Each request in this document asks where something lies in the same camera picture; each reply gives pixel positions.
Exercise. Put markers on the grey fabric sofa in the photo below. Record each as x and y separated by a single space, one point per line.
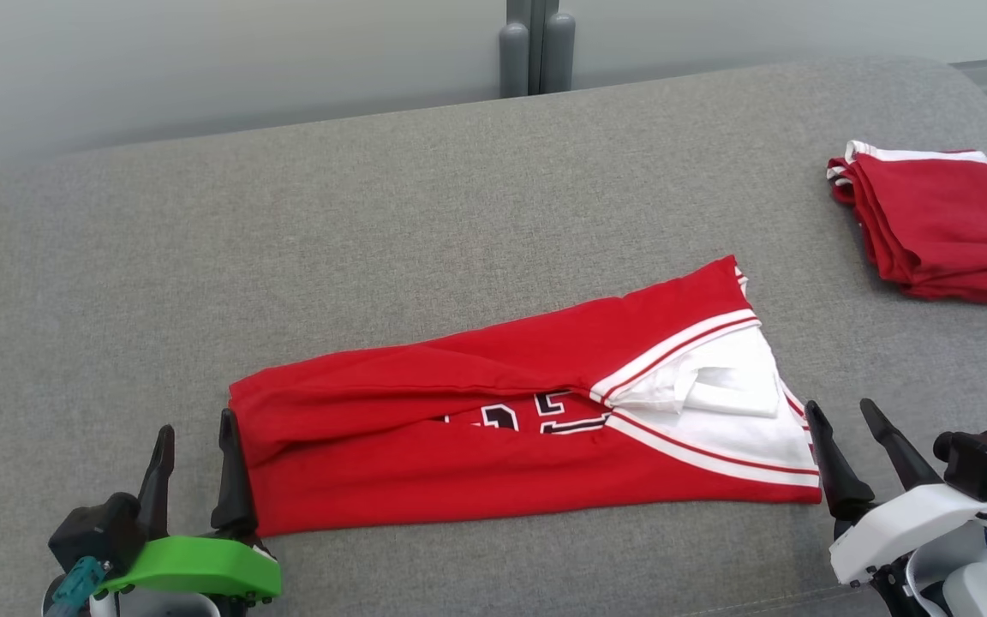
288 257

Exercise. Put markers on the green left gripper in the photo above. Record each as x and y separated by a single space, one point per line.
202 570

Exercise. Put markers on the grey rounded posts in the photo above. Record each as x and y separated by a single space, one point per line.
536 47

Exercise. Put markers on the red Bulls 23 shorts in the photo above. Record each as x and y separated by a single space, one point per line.
948 223

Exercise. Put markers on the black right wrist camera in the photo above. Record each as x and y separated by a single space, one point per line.
982 463

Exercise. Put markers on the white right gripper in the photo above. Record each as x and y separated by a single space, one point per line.
896 527

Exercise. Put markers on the red and white jersey shirt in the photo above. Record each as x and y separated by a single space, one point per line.
459 480

